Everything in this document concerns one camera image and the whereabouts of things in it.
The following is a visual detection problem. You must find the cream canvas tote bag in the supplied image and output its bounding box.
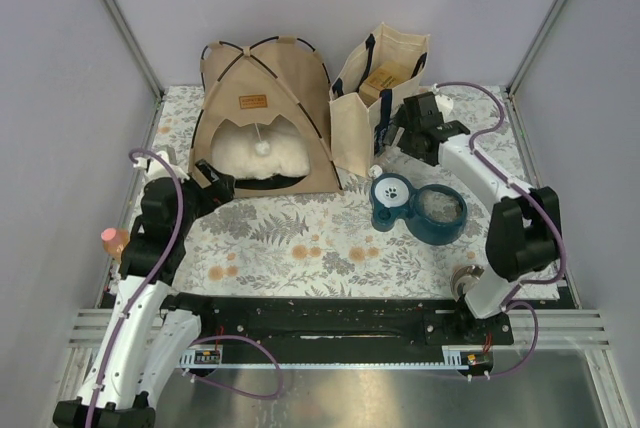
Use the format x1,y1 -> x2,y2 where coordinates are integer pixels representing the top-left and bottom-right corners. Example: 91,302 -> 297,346
329,23 -> 430,177

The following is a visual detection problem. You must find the teal double pet bowl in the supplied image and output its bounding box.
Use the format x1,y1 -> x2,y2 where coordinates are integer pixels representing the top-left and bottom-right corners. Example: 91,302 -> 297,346
370,174 -> 468,246

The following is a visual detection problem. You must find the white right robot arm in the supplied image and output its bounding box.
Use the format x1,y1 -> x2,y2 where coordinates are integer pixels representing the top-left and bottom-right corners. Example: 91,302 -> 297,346
393,93 -> 567,344

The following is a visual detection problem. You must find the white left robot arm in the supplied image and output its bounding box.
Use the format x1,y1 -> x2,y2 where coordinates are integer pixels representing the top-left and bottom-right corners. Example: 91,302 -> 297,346
53,160 -> 234,427

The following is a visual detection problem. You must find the white pompom toy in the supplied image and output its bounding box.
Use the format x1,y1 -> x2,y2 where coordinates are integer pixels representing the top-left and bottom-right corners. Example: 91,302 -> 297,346
255,140 -> 271,157

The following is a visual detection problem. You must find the cream fluffy pillow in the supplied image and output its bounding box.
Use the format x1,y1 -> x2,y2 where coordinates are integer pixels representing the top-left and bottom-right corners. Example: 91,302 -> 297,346
211,116 -> 310,180

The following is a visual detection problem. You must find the brown cardboard box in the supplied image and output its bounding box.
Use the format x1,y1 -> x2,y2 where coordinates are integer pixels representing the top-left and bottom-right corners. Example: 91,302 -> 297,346
358,61 -> 412,106

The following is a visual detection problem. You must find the aluminium frame rail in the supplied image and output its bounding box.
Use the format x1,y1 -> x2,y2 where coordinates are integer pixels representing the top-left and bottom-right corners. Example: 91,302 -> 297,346
67,308 -> 611,350

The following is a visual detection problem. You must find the steel pet bowl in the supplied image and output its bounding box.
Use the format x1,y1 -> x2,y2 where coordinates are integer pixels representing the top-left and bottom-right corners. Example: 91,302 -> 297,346
450,264 -> 484,301

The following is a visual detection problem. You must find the beige fabric pet tent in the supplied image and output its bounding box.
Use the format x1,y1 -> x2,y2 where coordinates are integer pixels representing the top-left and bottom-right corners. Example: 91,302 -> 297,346
188,36 -> 342,198

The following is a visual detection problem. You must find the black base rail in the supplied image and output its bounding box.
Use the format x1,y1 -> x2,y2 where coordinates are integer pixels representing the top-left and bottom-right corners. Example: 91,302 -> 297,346
159,291 -> 515,364

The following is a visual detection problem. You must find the pink cap juice bottle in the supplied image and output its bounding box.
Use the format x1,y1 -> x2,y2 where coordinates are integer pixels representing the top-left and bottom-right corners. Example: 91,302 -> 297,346
101,227 -> 130,263

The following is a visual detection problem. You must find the white slotted cable duct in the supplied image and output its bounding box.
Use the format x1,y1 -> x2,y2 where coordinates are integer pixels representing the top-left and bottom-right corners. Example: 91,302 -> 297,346
178,339 -> 465,368

